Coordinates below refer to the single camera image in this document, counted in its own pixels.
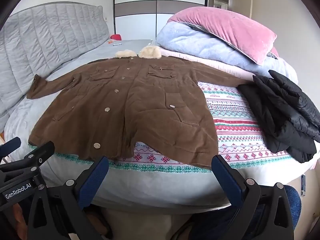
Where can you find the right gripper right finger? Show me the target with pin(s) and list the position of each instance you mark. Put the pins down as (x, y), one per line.
(261, 212)

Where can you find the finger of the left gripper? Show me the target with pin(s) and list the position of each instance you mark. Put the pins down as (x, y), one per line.
(10, 146)
(29, 164)

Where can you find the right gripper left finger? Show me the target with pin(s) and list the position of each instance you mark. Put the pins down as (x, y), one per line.
(73, 196)

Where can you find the brown corduroy fur-collar coat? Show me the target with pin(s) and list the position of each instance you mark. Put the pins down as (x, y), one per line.
(105, 107)

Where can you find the patterned nordic knit blanket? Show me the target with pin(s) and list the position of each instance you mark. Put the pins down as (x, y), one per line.
(240, 139)

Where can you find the black puffer jacket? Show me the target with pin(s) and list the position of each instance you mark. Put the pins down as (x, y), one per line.
(285, 114)

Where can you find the grey quilted headboard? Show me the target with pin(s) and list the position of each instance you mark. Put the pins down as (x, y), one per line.
(37, 40)

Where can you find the red object on bed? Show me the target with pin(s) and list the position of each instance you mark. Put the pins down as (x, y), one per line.
(116, 37)

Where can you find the pink velvet pillow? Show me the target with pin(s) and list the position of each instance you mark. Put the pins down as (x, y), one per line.
(245, 35)

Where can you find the white sliding wardrobe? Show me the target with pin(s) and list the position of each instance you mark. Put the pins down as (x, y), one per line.
(144, 19)

